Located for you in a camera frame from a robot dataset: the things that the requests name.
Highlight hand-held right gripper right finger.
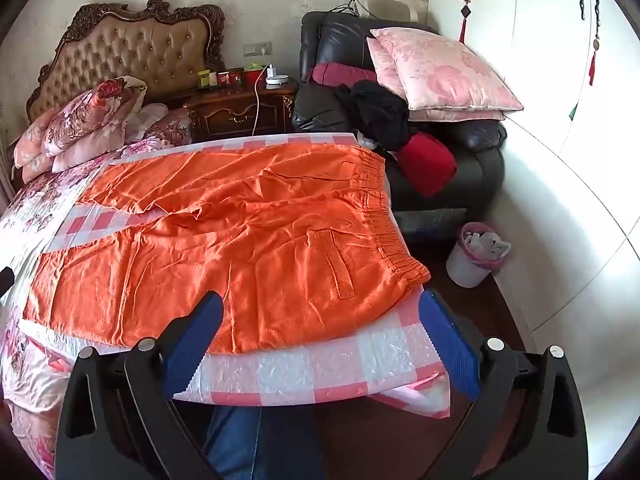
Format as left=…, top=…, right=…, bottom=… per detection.
left=418, top=289, right=590, bottom=480

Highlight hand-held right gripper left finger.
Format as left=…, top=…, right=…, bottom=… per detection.
left=55, top=290, right=224, bottom=480

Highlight orange pants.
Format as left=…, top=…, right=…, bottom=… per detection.
left=22, top=141, right=432, bottom=355

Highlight white waste bin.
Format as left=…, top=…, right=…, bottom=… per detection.
left=446, top=221, right=512, bottom=288

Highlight pink checked cloth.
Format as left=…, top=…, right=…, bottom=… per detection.
left=15, top=132, right=451, bottom=420

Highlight person's leg in blue jeans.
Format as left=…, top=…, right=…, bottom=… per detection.
left=202, top=405, right=326, bottom=480

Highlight black leather armchair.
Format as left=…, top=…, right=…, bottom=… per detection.
left=291, top=10, right=507, bottom=231

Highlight floral bed sheet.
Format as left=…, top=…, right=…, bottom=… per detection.
left=0, top=137, right=201, bottom=480

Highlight red garment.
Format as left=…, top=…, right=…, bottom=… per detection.
left=397, top=132, right=458, bottom=198

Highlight dark floral pillow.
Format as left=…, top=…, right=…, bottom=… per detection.
left=144, top=109, right=194, bottom=148

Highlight pink floral pillow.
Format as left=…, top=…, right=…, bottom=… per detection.
left=369, top=26, right=524, bottom=112
left=366, top=37, right=506, bottom=122

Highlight dark wooden nightstand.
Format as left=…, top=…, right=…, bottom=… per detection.
left=182, top=80, right=299, bottom=142

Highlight black garment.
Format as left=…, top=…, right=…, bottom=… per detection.
left=335, top=80, right=413, bottom=151

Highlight pale pink bed pillow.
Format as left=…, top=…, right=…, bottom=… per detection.
left=14, top=110, right=136, bottom=182

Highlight floral pillows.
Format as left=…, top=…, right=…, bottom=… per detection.
left=42, top=76, right=148, bottom=157

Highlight dark red cushion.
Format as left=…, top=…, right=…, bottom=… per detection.
left=306, top=62, right=378, bottom=88

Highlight carved tufted headboard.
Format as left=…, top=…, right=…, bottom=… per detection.
left=26, top=0, right=227, bottom=123

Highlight white wardrobe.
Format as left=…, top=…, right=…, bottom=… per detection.
left=430, top=0, right=640, bottom=480

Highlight red tassel knot ornament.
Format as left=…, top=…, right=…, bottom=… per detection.
left=457, top=0, right=473, bottom=44

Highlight red tassel coin ornament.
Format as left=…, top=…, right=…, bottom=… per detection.
left=588, top=0, right=601, bottom=86

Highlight white charger cable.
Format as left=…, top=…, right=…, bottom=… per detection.
left=252, top=63, right=276, bottom=136

